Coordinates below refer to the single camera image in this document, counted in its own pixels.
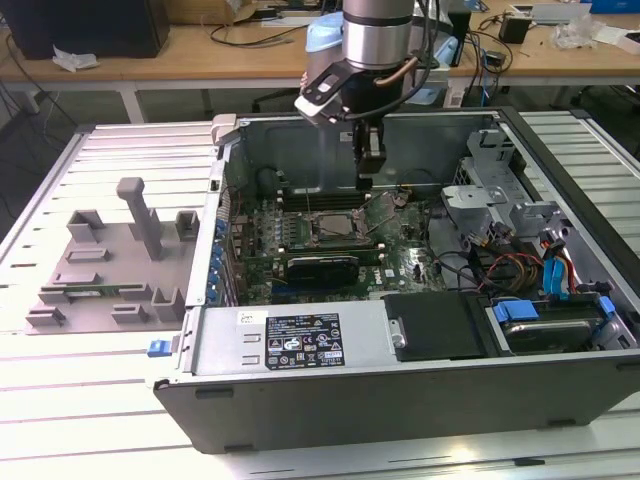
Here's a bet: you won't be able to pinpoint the small black box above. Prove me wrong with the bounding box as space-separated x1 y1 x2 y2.
498 13 531 45

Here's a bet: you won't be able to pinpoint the black open PC case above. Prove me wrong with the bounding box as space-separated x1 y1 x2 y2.
152 105 640 455

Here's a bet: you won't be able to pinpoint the crumpled white paper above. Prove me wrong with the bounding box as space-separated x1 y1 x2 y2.
52 44 99 72

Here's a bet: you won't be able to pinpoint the grey plastic case latch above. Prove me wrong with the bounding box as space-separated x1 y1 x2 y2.
209 113 242 147

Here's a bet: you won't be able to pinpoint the black computer tower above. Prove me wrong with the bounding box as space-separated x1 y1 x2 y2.
2 0 171 61

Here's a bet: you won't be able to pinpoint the clear plastic bags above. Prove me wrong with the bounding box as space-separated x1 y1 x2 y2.
552 13 601 51

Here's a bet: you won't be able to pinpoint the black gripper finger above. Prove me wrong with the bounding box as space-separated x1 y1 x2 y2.
352 121 389 193

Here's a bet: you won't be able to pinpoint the long wooden desk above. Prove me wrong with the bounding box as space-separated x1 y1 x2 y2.
0 0 640 126

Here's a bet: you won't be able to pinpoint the silver power supply box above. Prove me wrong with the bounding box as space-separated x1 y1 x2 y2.
192 299 409 377

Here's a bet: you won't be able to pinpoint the black wire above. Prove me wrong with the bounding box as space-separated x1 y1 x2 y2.
424 197 484 294

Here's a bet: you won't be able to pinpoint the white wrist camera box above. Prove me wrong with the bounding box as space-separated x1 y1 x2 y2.
293 62 351 124

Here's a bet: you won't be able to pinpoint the blue disk carrier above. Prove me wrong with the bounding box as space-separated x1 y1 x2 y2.
490 294 616 331

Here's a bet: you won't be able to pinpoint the white paper sheet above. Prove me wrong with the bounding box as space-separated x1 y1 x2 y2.
593 23 630 45

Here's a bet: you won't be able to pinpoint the metal socket cover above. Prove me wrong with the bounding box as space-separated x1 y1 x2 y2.
353 191 405 239

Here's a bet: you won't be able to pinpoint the red yellow wire bundle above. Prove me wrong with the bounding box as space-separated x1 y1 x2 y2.
479 252 547 294

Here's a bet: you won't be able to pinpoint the silver metal drive cage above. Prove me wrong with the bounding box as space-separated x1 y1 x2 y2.
439 127 571 261

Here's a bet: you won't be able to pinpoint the green motherboard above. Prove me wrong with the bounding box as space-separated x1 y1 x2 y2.
219 187 451 307

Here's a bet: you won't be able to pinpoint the black hard disk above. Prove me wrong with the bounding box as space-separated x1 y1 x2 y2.
502 319 594 355

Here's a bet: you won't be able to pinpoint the blue box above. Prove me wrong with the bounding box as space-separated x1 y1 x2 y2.
589 0 640 15

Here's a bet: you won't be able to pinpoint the black graphics card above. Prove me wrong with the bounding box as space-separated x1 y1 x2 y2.
283 252 362 290

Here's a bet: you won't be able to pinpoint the CPU socket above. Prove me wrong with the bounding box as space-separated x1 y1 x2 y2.
309 209 364 247

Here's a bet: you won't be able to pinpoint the blue flat wire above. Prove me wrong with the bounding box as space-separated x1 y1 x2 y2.
538 227 572 301

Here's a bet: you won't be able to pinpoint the grey plastic parts rack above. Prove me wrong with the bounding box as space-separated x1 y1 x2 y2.
24 177 202 337

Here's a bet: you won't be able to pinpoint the black upright box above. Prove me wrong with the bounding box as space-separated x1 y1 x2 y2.
447 9 474 69

